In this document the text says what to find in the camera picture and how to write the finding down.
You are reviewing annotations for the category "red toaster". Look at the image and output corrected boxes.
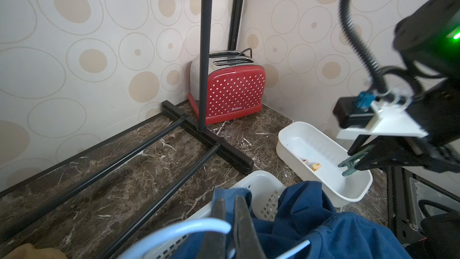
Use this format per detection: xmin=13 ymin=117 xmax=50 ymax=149
xmin=206 ymin=50 xmax=267 ymax=125

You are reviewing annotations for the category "yellow orange clothespin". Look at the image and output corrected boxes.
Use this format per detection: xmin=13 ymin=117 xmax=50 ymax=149
xmin=310 ymin=163 xmax=322 ymax=172

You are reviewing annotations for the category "white plastic bin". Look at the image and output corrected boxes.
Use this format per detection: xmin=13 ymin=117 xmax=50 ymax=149
xmin=276 ymin=122 xmax=373 ymax=208

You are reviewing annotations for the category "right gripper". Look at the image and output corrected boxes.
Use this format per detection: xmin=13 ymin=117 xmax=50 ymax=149
xmin=347 ymin=79 xmax=460 ymax=173

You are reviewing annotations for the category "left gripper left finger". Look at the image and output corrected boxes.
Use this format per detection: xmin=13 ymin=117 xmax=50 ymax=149
xmin=196 ymin=199 xmax=226 ymax=259

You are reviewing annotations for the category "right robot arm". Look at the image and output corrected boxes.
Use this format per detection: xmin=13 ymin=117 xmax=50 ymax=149
xmin=333 ymin=0 xmax=460 ymax=177

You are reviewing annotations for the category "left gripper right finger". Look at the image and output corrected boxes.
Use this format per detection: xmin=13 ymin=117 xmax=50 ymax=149
xmin=233 ymin=196 xmax=266 ymax=259

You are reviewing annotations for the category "tan yellow t-shirt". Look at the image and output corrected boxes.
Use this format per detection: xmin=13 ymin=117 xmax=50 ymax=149
xmin=3 ymin=243 xmax=67 ymax=259

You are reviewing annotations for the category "black clothes rack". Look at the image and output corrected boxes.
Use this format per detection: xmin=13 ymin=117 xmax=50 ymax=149
xmin=1 ymin=0 xmax=253 ymax=259

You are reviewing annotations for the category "light blue hanger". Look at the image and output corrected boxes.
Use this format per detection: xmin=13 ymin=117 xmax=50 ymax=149
xmin=116 ymin=217 xmax=311 ymax=259

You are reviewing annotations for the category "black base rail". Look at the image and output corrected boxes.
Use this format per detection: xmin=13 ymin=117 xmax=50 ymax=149
xmin=386 ymin=167 xmax=460 ymax=245

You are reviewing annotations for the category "dark blue t-shirt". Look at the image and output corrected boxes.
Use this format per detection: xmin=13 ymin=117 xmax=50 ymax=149
xmin=172 ymin=181 xmax=410 ymax=259

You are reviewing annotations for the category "mint green clothespin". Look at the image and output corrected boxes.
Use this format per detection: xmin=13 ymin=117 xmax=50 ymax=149
xmin=338 ymin=145 xmax=374 ymax=177

